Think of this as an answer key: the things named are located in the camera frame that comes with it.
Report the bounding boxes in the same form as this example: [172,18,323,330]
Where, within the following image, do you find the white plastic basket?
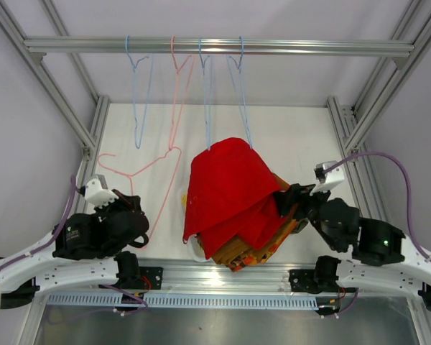
[187,236,210,263]

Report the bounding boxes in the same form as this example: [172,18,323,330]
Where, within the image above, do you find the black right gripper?
[272,180,340,252]

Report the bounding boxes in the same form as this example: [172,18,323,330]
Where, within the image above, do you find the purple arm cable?
[0,175,149,317]
[315,150,431,319]

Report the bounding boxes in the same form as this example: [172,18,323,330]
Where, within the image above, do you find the blue hanger of yellow trousers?
[124,35,155,149]

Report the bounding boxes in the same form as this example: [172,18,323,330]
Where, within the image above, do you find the aluminium frame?
[0,0,431,310]

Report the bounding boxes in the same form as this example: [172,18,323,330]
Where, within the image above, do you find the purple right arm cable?
[315,150,431,319]

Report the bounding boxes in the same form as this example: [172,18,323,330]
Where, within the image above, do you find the pink hanger of red trousers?
[97,146,183,249]

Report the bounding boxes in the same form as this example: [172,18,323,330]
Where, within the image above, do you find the red trousers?
[182,137,289,259]

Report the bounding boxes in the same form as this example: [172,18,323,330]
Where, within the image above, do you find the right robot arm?
[274,184,431,312]

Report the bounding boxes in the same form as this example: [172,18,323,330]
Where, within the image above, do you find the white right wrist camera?
[310,161,345,196]

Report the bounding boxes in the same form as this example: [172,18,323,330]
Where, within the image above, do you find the slotted cable duct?
[47,292,318,311]

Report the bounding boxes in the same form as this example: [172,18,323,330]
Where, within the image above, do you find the yellow trousers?
[181,194,187,209]

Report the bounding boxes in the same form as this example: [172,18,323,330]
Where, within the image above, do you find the pink hanger of yellow camouflage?
[168,36,195,150]

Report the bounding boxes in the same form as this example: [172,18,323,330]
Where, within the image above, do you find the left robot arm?
[0,190,149,309]

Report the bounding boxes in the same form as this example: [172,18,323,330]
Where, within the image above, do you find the orange brown camouflage trousers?
[221,218,308,272]

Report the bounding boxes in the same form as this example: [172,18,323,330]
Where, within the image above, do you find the blue hanger of brown trousers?
[226,36,253,149]

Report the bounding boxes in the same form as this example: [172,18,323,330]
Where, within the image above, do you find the blue hanger of orange camouflage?
[198,37,213,151]

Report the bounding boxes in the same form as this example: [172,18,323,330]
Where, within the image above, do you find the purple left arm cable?
[0,175,149,317]

